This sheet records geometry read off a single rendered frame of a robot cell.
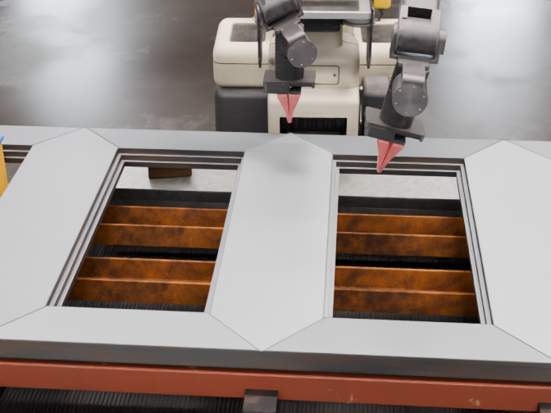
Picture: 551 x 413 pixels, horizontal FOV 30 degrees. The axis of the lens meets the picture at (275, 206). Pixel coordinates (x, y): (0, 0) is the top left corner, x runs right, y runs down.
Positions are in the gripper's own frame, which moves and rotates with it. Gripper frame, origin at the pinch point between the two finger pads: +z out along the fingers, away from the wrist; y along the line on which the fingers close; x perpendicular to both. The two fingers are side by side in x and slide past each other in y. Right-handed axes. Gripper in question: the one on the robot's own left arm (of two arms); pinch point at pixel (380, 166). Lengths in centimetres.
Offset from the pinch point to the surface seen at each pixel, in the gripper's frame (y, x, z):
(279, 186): -15.1, 14.3, 16.1
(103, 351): -38, -36, 24
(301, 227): -10.3, -0.7, 15.2
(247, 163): -22.0, 23.4, 17.6
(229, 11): -43, 354, 104
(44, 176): -60, 16, 27
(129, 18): -91, 342, 116
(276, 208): -15.0, 5.8, 16.2
